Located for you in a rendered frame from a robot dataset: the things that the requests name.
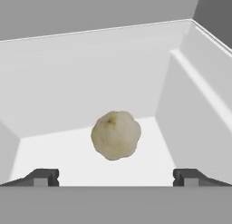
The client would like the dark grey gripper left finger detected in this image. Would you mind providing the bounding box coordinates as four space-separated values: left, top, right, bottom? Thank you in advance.
0 168 60 188

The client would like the white tupperware container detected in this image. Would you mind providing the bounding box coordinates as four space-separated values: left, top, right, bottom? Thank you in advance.
0 18 232 188

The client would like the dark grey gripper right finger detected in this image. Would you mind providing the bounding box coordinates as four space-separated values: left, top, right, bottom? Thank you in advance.
172 168 232 188

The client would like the white garlic bulb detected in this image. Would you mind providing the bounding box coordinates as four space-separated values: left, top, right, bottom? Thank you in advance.
90 110 142 161

